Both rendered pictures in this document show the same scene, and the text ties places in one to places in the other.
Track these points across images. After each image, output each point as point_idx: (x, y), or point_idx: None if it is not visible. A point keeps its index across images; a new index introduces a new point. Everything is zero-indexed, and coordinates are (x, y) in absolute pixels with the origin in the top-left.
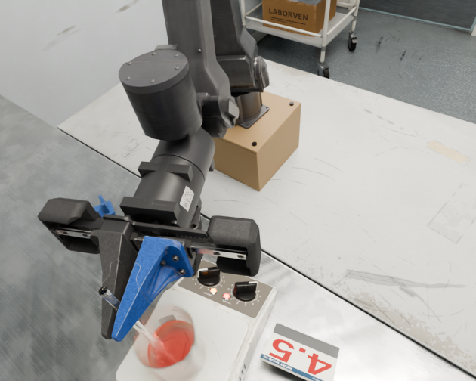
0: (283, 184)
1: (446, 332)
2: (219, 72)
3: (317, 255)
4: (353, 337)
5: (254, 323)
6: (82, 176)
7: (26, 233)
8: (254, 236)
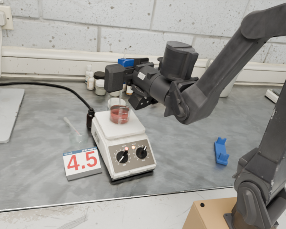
0: None
1: (12, 225)
2: (198, 97)
3: (109, 215)
4: (63, 189)
5: (106, 144)
6: None
7: (227, 136)
8: (106, 67)
